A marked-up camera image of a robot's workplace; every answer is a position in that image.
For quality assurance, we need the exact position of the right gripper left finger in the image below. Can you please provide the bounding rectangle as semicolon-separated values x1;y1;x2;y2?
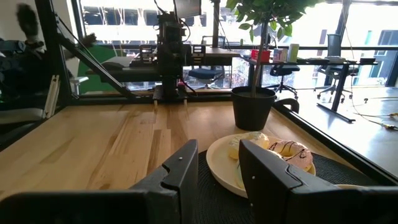
0;139;199;224

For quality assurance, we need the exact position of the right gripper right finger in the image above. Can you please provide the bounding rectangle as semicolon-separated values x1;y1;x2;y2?
239;139;398;224

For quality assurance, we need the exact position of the large pink striped donut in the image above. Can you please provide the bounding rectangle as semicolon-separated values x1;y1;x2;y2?
267;140;314;172

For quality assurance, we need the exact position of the large pale yellow donut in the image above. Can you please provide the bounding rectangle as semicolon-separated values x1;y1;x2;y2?
228;131;271;161

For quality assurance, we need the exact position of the black monitor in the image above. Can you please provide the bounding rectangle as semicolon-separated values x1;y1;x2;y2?
173;0;203;19

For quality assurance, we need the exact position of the black drawer organizer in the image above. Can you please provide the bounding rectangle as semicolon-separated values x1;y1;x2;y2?
139;44;206;66

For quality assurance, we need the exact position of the round black placemat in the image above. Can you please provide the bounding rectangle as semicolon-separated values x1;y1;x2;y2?
192;149;382;224

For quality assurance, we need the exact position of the blue office chair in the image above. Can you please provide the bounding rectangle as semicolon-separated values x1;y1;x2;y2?
187;35;226;91

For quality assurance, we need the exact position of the dark grey desk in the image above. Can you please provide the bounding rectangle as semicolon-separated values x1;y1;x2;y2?
85;46;242;83

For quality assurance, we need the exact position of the white plate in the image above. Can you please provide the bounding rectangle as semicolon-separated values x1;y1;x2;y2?
205;132;317;199

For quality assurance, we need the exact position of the beige plate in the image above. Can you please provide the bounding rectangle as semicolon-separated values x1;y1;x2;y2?
334;184;364;190

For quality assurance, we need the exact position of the green board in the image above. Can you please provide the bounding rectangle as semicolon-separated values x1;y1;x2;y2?
76;45;127;94

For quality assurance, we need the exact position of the black fluffy object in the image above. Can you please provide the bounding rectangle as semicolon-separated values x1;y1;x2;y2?
80;32;98;48
15;2;40;43

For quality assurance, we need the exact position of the red box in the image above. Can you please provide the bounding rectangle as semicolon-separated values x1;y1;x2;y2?
251;49;272;63

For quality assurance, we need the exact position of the black plant pot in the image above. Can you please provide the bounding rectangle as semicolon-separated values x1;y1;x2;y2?
230;86;277;132

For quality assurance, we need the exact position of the green leafy plant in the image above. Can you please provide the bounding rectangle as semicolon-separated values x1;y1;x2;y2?
225;0;326;98

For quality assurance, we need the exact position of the white box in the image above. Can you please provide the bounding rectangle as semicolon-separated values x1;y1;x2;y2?
272;48;289;63

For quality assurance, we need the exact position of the black office chair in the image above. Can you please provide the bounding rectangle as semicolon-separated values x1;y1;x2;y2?
269;63;302;101

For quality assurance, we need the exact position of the pale green cylinder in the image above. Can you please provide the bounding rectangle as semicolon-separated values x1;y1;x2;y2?
287;43;300;63

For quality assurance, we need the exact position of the pale slat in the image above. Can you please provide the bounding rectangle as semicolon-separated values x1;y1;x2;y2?
42;74;60;119

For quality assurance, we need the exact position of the long black desk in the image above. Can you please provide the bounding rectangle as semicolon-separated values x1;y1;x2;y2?
241;57;379;123

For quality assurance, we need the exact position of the grey office chair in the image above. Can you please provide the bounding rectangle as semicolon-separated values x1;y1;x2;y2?
313;33;360;105

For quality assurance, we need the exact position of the floor cable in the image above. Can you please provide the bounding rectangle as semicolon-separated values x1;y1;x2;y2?
349;95;398;131

